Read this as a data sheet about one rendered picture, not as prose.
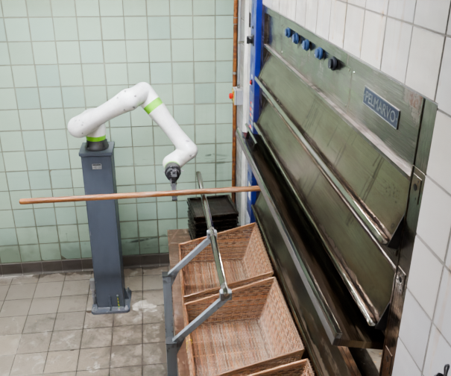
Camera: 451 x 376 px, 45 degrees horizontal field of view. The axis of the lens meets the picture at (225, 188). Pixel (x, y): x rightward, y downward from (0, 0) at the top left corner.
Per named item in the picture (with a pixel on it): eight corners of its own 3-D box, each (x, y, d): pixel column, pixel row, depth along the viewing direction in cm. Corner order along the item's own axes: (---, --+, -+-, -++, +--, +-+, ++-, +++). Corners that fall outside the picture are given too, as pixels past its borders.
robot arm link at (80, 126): (59, 124, 325) (124, 87, 299) (75, 116, 339) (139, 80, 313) (70, 144, 328) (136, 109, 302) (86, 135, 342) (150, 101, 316)
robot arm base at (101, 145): (88, 137, 367) (87, 129, 364) (110, 136, 368) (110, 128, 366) (83, 151, 343) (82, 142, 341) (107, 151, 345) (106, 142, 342)
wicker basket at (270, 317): (273, 318, 293) (276, 274, 281) (303, 398, 242) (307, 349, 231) (183, 327, 286) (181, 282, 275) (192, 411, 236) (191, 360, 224)
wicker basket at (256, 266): (256, 259, 346) (256, 221, 334) (273, 315, 295) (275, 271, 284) (178, 264, 341) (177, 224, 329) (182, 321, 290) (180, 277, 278)
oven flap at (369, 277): (260, 127, 313) (272, 94, 306) (382, 330, 152) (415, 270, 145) (252, 124, 312) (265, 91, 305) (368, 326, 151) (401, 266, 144)
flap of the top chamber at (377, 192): (261, 81, 303) (274, 46, 296) (394, 247, 142) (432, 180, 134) (253, 78, 302) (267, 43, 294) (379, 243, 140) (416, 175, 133)
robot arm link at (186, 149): (150, 114, 331) (146, 116, 320) (165, 103, 329) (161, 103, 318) (188, 162, 335) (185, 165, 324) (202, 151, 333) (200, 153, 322)
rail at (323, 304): (235, 130, 313) (239, 130, 313) (334, 338, 151) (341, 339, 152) (236, 127, 312) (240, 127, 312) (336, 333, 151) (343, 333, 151)
